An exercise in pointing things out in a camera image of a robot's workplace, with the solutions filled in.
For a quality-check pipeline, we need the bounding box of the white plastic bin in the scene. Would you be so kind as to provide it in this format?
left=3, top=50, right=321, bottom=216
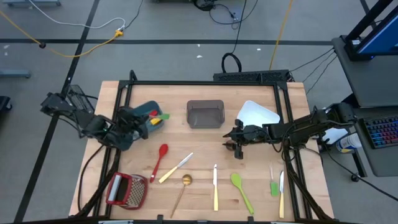
left=236, top=100, right=281, bottom=128

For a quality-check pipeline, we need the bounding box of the black cable tangle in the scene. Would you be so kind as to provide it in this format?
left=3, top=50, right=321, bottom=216
left=193, top=0, right=259, bottom=26

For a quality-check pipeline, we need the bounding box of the white floor cable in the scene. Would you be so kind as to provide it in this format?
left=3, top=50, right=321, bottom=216
left=29, top=0, right=127, bottom=31

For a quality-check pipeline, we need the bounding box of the thin black cable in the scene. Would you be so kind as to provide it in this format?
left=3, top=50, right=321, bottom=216
left=289, top=46, right=336, bottom=73
left=305, top=55, right=339, bottom=95
left=320, top=146, right=398, bottom=202

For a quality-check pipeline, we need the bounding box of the cream-handled table knife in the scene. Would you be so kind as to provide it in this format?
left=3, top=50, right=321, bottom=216
left=158, top=152, right=194, bottom=184
left=278, top=170, right=285, bottom=219
left=213, top=164, right=219, bottom=212

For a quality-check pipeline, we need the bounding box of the green silicone spoon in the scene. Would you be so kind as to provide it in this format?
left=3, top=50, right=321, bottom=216
left=230, top=173, right=255, bottom=216

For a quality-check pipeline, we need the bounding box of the black wire basket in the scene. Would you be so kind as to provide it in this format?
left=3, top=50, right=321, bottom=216
left=65, top=84, right=95, bottom=114

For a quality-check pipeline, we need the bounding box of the blue-screen monitor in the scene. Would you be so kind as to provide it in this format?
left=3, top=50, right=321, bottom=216
left=357, top=6, right=398, bottom=57

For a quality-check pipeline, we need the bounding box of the green spatula clear handle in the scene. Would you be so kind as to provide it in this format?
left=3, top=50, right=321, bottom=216
left=269, top=161, right=279, bottom=198

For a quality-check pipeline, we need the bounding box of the red silicone spoon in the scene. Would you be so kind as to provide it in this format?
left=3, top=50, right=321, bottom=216
left=149, top=143, right=169, bottom=184

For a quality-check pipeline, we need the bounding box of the red metal box grater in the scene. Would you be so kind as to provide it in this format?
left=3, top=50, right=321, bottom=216
left=105, top=172, right=149, bottom=211

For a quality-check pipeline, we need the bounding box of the black metal table frame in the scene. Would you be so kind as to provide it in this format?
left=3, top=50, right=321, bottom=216
left=73, top=69, right=336, bottom=224

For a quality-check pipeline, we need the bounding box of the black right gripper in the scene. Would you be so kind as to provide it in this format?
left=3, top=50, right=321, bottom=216
left=222, top=119, right=271, bottom=146

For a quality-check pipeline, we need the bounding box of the white paper sheet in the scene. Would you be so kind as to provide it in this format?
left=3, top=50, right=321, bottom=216
left=322, top=126, right=349, bottom=146

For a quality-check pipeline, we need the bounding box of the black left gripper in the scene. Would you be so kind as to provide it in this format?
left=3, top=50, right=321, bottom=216
left=117, top=105, right=150, bottom=141

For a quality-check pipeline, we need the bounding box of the yellow hanging cable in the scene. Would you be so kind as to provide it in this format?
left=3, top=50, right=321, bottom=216
left=269, top=0, right=295, bottom=71

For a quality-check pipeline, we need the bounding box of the yellow floor cable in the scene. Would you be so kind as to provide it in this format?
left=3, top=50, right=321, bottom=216
left=0, top=10, right=124, bottom=59

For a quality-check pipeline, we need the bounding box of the black monitor stand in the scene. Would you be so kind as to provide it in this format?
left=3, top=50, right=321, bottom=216
left=343, top=0, right=393, bottom=62

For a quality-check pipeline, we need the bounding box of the backlit black keyboard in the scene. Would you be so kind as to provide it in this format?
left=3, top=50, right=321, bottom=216
left=362, top=115, right=398, bottom=149

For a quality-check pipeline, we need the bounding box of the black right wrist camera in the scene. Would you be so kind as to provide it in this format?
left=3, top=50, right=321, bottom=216
left=233, top=144, right=244, bottom=161

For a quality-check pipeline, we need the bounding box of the teal plastic bin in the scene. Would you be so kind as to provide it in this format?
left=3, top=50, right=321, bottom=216
left=132, top=100, right=165, bottom=134

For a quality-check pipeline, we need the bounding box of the black perforated box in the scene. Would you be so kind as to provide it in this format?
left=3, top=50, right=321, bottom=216
left=213, top=69, right=290, bottom=83

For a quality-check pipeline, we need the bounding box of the grey side desk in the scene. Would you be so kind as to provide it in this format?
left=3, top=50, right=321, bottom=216
left=331, top=36, right=398, bottom=109

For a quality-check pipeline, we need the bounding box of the black looped cable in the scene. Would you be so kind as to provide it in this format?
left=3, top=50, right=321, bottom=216
left=221, top=0, right=248, bottom=74

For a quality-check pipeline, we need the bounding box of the gold metal spoon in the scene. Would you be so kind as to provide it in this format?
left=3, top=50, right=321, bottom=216
left=169, top=174, right=193, bottom=219

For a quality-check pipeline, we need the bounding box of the grey metal floor bar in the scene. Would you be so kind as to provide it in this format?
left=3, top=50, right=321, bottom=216
left=0, top=68, right=32, bottom=78
left=2, top=0, right=62, bottom=7

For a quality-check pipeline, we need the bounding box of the grey keyboard tray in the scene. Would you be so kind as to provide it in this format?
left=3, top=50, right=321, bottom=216
left=348, top=107, right=398, bottom=177

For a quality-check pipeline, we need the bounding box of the grey translucent plastic bin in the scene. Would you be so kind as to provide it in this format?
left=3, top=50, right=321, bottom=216
left=186, top=99, right=226, bottom=129

